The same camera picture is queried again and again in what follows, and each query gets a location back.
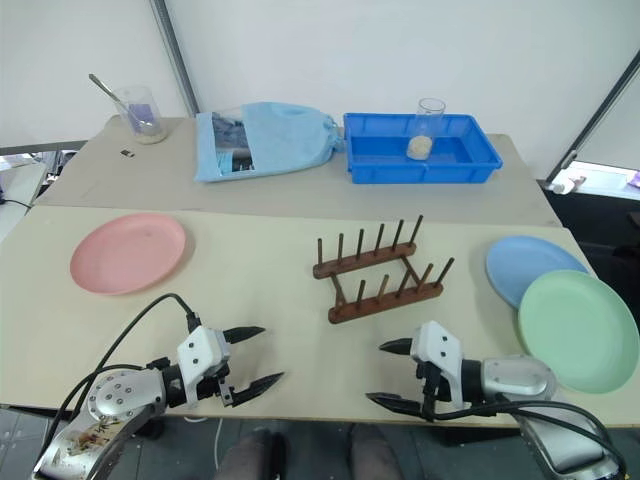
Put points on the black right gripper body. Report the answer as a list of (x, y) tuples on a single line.
[(433, 382)]

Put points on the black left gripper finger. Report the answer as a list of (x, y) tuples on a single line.
[(245, 334), (257, 389)]

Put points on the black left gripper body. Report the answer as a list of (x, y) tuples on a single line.
[(215, 385)]

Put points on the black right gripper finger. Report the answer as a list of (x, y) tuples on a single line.
[(397, 402), (399, 347)]

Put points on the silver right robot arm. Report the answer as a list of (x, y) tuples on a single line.
[(515, 377)]

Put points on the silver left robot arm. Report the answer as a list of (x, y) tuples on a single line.
[(115, 400)]

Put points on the wooden dish rack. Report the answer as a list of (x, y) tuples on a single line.
[(380, 302)]

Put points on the pink plastic plate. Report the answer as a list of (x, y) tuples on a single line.
[(127, 255)]

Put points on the blue plastic plate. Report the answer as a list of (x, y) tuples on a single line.
[(525, 262)]

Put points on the green plastic plate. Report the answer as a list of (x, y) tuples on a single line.
[(580, 330)]

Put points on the blue plastic bin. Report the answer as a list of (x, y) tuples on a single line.
[(380, 167)]

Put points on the small black clip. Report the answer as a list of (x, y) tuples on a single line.
[(128, 153)]

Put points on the tall clear glass beaker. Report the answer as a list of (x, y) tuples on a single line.
[(425, 130)]

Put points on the wide clear glass beaker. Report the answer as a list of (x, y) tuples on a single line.
[(150, 127)]

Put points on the metal spoon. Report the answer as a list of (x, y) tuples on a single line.
[(107, 92)]

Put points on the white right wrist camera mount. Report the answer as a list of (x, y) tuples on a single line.
[(440, 345)]

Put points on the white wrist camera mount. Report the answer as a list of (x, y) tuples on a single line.
[(440, 345), (197, 350)]

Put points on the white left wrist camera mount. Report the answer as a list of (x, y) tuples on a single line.
[(197, 350)]

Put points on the grey metal frame rail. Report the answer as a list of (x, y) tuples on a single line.
[(40, 147)]

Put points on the grey metal frame pole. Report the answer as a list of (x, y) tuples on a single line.
[(175, 55), (595, 110)]

